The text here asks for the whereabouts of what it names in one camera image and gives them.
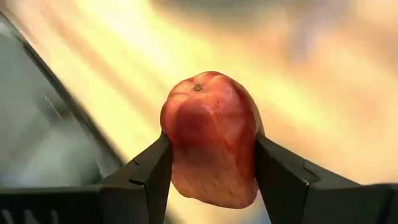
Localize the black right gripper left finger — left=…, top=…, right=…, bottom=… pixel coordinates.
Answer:
left=99, top=132, right=174, bottom=224

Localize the black aluminium table frame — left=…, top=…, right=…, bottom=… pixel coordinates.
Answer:
left=0, top=11, right=126, bottom=175

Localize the red apple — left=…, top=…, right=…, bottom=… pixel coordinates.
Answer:
left=159, top=70, right=266, bottom=210

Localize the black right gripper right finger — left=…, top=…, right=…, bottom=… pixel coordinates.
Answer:
left=256, top=134, right=362, bottom=224

